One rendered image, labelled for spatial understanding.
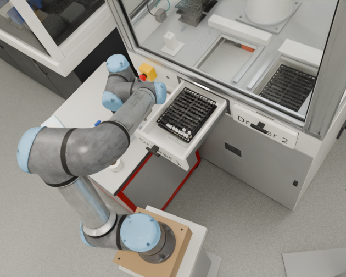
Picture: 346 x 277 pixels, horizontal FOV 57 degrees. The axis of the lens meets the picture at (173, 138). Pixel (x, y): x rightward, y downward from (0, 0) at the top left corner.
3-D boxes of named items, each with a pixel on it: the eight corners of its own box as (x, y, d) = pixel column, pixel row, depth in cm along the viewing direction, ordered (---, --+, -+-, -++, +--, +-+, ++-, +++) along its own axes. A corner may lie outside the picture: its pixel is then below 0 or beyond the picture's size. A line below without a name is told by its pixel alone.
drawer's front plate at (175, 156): (187, 171, 137) (183, 160, 128) (138, 140, 150) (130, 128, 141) (189, 168, 138) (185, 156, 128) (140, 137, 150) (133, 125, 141)
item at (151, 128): (186, 165, 137) (183, 158, 132) (142, 137, 148) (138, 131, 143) (236, 98, 149) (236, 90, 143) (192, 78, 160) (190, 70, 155)
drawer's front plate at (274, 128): (293, 149, 132) (296, 136, 123) (233, 119, 145) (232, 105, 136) (295, 146, 133) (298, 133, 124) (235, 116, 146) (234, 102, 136)
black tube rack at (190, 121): (189, 146, 141) (187, 139, 135) (159, 128, 149) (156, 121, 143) (217, 110, 147) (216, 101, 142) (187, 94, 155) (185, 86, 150)
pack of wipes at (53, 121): (71, 134, 167) (66, 129, 164) (56, 145, 166) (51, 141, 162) (57, 117, 175) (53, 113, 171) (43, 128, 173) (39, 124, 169)
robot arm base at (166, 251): (171, 267, 115) (164, 265, 106) (132, 259, 119) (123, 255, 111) (179, 226, 121) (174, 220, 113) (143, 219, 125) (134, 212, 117)
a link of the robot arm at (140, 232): (162, 258, 108) (152, 251, 96) (126, 253, 111) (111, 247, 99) (168, 222, 113) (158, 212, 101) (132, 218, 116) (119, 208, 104)
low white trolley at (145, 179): (154, 233, 210) (112, 194, 145) (91, 184, 237) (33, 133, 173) (205, 165, 227) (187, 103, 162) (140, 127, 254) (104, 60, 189)
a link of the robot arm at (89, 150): (106, 144, 66) (166, 72, 108) (60, 143, 69) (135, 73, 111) (116, 189, 72) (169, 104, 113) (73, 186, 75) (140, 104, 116)
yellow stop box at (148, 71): (151, 83, 163) (147, 73, 157) (140, 78, 166) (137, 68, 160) (157, 76, 164) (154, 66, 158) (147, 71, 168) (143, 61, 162)
